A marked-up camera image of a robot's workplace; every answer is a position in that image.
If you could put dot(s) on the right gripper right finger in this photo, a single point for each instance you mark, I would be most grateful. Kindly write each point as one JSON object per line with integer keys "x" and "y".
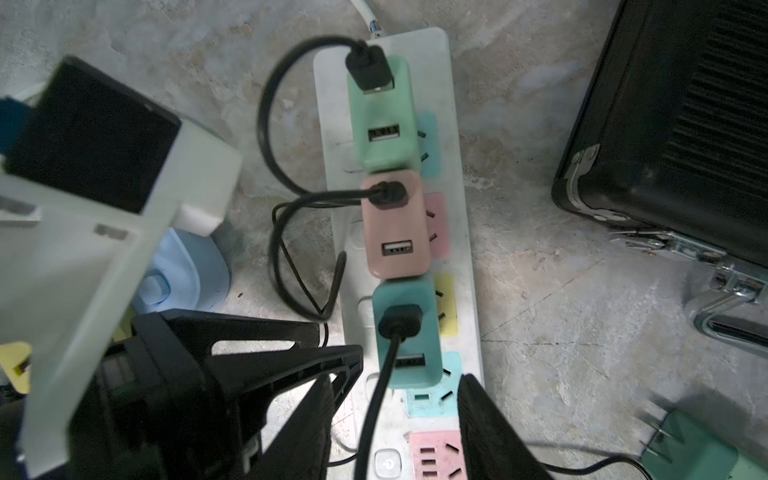
{"x": 491, "y": 447}

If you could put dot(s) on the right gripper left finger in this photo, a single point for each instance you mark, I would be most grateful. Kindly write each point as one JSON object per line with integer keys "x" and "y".
{"x": 302, "y": 447}

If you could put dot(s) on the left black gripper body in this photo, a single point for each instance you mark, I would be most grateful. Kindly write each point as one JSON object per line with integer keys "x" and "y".
{"x": 193, "y": 395}

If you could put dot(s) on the green charger adapter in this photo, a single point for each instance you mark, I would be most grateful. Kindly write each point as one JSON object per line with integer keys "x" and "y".
{"x": 702, "y": 438}
{"x": 384, "y": 124}

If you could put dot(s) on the white power strip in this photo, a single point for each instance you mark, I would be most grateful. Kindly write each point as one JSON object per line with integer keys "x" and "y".
{"x": 417, "y": 432}

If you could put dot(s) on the teal charger adapter upper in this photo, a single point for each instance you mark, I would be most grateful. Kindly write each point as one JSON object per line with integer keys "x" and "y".
{"x": 411, "y": 336}

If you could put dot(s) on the light blue socket cube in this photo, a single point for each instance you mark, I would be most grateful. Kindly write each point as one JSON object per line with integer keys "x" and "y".
{"x": 186, "y": 272}

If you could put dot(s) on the yellow charger adapter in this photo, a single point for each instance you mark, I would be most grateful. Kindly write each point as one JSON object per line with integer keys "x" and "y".
{"x": 16, "y": 364}

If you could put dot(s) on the pink charger adapter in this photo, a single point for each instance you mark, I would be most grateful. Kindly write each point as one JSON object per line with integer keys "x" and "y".
{"x": 395, "y": 228}

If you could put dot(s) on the black briefcase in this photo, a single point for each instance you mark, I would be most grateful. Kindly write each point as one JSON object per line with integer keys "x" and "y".
{"x": 669, "y": 150}

